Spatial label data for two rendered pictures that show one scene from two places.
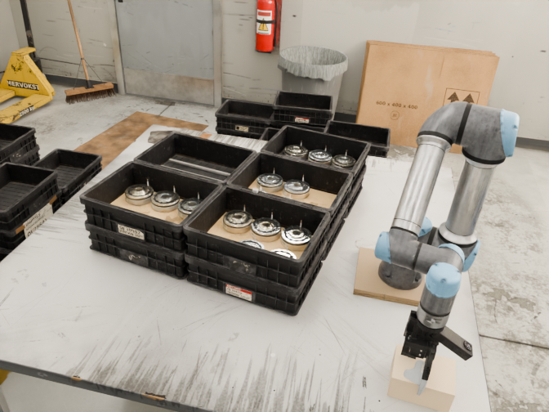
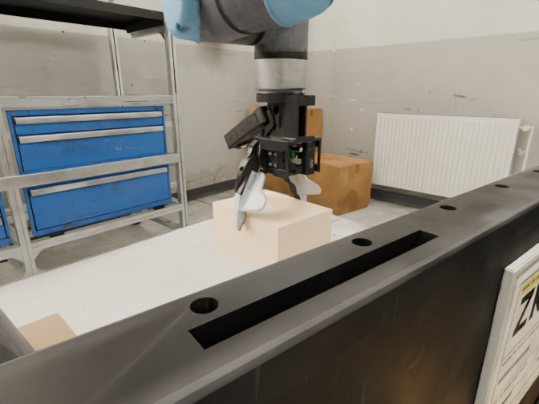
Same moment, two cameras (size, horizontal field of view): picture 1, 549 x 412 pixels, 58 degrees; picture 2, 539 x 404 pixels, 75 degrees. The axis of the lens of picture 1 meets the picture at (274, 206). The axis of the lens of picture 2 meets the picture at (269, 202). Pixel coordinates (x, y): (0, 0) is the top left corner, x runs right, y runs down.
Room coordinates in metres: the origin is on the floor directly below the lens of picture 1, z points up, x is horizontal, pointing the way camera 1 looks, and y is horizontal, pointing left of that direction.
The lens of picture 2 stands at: (1.36, -0.14, 0.95)
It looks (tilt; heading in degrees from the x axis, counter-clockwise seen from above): 18 degrees down; 212
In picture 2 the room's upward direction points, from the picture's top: straight up
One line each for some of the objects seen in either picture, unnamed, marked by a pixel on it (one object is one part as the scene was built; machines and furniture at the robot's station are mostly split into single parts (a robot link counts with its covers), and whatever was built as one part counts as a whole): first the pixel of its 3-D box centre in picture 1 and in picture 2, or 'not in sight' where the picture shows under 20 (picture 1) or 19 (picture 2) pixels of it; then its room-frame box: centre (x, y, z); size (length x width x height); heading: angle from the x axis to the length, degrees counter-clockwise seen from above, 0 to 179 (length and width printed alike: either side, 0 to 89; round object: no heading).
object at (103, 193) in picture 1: (154, 205); not in sight; (1.46, 0.42, 0.87); 0.40 x 0.30 x 0.11; 70
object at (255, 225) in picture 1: (265, 226); not in sight; (1.38, 0.02, 0.86); 0.10 x 0.10 x 0.01
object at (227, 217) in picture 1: (238, 218); not in sight; (1.42, 0.12, 0.86); 0.10 x 0.10 x 0.01
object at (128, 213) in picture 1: (153, 193); not in sight; (1.46, 0.42, 0.92); 0.40 x 0.30 x 0.02; 70
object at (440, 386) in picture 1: (421, 377); (270, 227); (0.89, -0.43, 0.74); 0.16 x 0.12 x 0.07; 74
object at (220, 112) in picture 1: (247, 132); not in sight; (3.34, 0.23, 0.31); 0.40 x 0.30 x 0.34; 79
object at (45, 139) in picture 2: not in sight; (105, 165); (0.31, -1.75, 0.60); 0.72 x 0.03 x 0.56; 169
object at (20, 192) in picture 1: (15, 224); not in sight; (1.96, 1.27, 0.37); 0.40 x 0.30 x 0.45; 169
